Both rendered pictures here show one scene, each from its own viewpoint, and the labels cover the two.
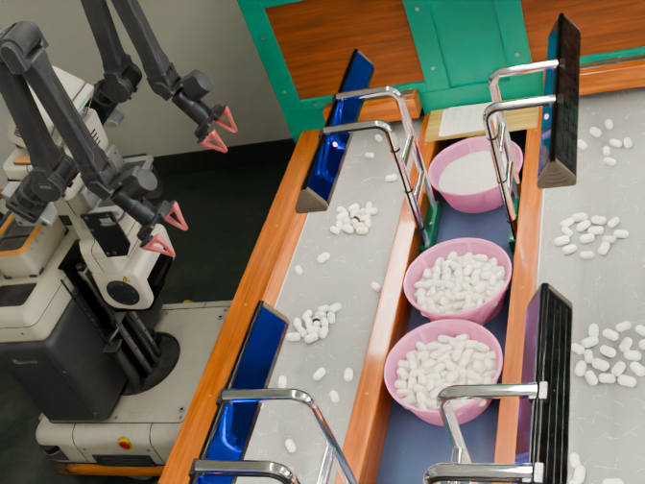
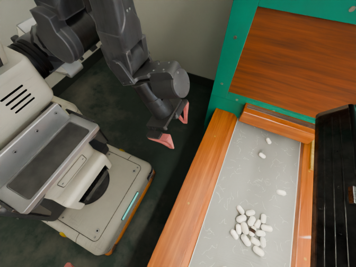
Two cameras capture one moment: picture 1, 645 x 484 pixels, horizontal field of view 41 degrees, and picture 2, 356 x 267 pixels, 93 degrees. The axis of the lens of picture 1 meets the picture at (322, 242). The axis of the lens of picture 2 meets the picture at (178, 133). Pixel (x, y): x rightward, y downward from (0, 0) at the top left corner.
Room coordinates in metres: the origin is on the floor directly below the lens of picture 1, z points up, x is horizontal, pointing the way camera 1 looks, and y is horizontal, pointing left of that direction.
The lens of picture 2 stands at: (1.96, 0.15, 1.43)
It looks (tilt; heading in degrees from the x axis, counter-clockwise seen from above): 59 degrees down; 356
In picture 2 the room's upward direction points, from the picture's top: straight up
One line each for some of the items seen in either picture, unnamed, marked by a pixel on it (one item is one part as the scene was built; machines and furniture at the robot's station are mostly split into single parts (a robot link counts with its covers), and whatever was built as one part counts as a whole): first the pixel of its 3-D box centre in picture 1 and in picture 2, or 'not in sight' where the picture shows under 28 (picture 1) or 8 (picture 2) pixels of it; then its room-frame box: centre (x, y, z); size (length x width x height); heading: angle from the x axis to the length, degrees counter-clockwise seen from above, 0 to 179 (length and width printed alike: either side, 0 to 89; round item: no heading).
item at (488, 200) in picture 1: (477, 177); not in sight; (1.95, -0.48, 0.72); 0.27 x 0.27 x 0.10
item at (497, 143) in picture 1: (537, 157); not in sight; (1.71, -0.57, 0.90); 0.20 x 0.19 x 0.45; 152
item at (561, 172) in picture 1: (559, 91); not in sight; (1.67, -0.64, 1.08); 0.62 x 0.08 x 0.07; 152
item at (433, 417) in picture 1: (446, 376); not in sight; (1.32, -0.14, 0.72); 0.27 x 0.27 x 0.10
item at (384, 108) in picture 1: (371, 109); (276, 122); (2.35, -0.30, 0.83); 0.30 x 0.06 x 0.07; 62
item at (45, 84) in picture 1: (63, 114); not in sight; (1.89, 0.43, 1.40); 0.11 x 0.06 x 0.43; 152
